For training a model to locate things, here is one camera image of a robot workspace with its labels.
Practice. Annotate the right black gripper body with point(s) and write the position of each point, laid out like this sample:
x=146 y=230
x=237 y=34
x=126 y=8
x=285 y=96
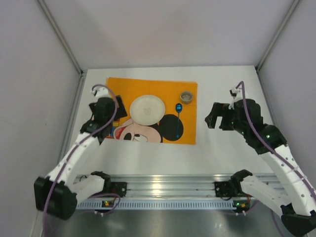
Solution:
x=226 y=116

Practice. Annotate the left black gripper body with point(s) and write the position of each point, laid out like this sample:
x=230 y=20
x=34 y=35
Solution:
x=121 y=106

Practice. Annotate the speckled ceramic cup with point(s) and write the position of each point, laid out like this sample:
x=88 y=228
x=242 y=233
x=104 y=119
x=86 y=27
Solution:
x=186 y=97

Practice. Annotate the blue spoon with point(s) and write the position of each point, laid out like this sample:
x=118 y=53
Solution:
x=178 y=109

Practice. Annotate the orange cartoon mouse placemat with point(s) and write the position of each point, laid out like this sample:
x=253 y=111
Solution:
x=165 y=130

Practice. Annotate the cream round plate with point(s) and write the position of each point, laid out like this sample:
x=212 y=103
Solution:
x=147 y=110

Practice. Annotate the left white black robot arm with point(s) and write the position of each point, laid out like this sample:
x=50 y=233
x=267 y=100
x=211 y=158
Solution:
x=84 y=147

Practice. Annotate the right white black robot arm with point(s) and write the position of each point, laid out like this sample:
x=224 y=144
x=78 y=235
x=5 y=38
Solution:
x=297 y=207

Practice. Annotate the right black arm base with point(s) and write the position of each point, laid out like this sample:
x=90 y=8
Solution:
x=228 y=189

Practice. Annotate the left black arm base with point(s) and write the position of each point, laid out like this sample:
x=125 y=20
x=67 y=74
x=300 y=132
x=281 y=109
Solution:
x=119 y=188

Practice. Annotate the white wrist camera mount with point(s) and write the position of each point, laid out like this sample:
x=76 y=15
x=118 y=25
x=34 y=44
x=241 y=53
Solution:
x=237 y=95

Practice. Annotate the aluminium mounting rail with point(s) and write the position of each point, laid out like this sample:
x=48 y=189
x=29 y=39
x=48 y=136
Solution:
x=172 y=186

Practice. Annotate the slotted grey cable duct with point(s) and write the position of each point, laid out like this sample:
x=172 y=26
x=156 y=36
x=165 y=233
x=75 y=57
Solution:
x=128 y=204

